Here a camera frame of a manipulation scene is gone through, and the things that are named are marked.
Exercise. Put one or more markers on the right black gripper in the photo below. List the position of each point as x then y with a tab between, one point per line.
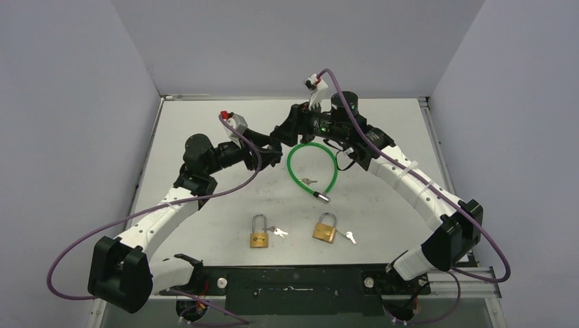
295	122

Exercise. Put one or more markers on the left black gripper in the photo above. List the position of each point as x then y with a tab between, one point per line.
261	142

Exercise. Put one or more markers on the brass padlock keys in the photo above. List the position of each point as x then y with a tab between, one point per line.
349	236
277	231

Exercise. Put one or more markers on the brass padlock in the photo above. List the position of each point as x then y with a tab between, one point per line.
259	239
324	232

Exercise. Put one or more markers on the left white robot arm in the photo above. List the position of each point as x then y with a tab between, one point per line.
121	272

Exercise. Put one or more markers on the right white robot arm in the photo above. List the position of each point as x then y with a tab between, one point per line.
454	223

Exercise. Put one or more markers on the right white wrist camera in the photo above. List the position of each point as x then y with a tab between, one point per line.
318	88

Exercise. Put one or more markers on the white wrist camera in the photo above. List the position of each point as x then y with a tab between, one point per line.
318	88
234	124

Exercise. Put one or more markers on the cable lock keys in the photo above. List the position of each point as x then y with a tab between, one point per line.
307	181

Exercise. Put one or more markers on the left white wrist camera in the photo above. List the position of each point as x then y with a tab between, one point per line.
234	124

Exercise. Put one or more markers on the green cable lock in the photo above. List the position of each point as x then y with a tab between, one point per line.
321	196

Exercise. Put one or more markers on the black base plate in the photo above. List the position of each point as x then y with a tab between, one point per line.
307	290

